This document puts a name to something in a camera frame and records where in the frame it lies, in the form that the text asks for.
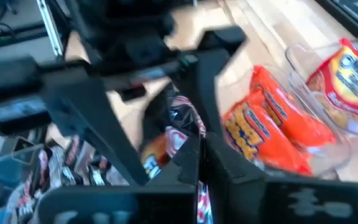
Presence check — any red Maruchan ramen pack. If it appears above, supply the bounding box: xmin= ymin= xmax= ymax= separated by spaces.
xmin=305 ymin=37 xmax=358 ymax=135

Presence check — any black Maruchan noodle pack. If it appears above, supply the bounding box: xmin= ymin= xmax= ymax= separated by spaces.
xmin=82 ymin=149 xmax=142 ymax=187
xmin=3 ymin=146 xmax=83 ymax=224
xmin=140 ymin=95 xmax=213 ymax=224

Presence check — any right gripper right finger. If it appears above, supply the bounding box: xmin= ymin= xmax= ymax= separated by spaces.
xmin=203 ymin=132 xmax=358 ymax=224

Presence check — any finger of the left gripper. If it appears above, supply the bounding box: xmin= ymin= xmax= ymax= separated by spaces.
xmin=177 ymin=26 xmax=249 ymax=138
xmin=42 ymin=68 xmax=150 ymax=187

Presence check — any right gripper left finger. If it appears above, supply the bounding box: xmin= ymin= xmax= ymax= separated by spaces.
xmin=38 ymin=133 xmax=202 ymax=224

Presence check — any silver corner bracket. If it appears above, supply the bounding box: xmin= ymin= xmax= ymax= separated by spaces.
xmin=37 ymin=0 xmax=65 ymax=57

